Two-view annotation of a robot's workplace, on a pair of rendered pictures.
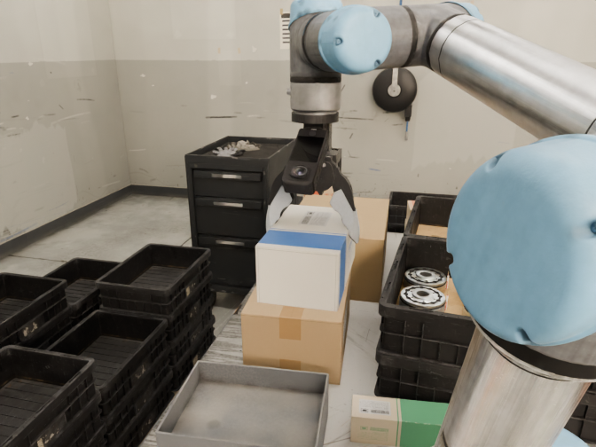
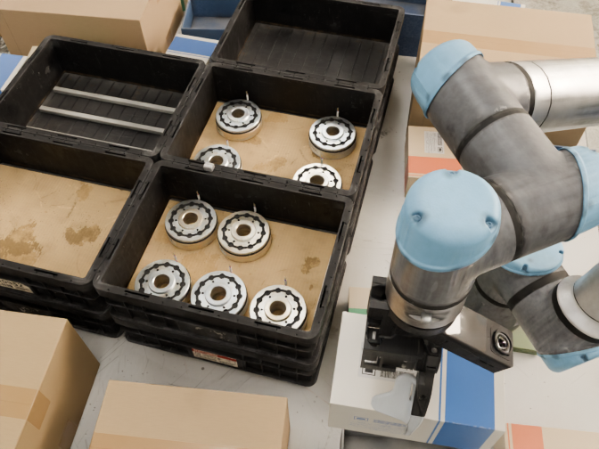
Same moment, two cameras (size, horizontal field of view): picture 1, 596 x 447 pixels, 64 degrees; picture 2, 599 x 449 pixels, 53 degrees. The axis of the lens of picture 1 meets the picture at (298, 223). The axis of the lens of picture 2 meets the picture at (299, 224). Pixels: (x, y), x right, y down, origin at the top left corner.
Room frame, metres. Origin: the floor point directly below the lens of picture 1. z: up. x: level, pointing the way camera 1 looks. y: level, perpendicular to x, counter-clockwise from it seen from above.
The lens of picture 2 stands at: (0.86, 0.25, 1.83)
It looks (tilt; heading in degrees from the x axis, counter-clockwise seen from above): 55 degrees down; 267
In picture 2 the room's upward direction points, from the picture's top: 1 degrees counter-clockwise
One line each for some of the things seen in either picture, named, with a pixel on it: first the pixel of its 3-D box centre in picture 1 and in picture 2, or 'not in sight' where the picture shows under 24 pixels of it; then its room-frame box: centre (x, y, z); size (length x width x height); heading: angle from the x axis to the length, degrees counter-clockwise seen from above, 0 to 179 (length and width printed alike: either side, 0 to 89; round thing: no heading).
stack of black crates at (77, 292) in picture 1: (81, 313); not in sight; (1.83, 0.95, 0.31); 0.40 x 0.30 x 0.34; 167
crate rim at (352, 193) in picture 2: not in sight; (274, 126); (0.86, -0.64, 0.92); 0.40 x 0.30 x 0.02; 161
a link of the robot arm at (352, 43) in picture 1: (357, 40); (530, 188); (0.64, -0.07, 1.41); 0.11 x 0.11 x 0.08; 19
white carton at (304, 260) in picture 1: (310, 252); (414, 381); (0.71, -0.02, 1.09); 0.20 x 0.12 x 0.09; 167
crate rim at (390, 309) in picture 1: (458, 278); (228, 244); (0.96, -0.36, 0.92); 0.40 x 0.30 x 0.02; 161
